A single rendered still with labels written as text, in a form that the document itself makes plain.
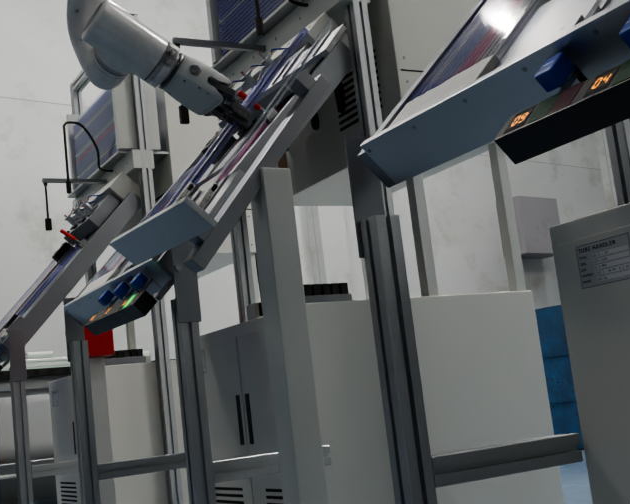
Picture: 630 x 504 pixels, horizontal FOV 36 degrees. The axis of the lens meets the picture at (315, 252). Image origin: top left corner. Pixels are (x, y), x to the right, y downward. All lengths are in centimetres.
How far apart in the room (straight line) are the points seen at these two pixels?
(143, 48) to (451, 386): 104
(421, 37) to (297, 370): 102
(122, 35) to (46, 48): 602
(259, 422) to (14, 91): 548
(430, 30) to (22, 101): 534
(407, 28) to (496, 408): 94
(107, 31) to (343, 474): 101
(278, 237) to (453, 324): 66
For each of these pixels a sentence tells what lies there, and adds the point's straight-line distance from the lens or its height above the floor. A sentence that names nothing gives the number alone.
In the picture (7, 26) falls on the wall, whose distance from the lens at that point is 769.
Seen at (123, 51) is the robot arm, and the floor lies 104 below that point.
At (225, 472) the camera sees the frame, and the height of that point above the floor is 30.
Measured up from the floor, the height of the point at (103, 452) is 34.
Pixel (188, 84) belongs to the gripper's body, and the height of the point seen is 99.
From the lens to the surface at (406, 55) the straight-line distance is 240.
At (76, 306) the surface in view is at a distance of 251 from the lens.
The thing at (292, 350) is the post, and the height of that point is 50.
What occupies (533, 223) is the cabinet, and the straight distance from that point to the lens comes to 1062.
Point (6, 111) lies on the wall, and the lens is 743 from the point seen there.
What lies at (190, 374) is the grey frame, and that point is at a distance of 190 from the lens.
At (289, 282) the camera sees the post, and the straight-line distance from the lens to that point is 176.
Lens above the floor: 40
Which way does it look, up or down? 9 degrees up
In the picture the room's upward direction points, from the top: 7 degrees counter-clockwise
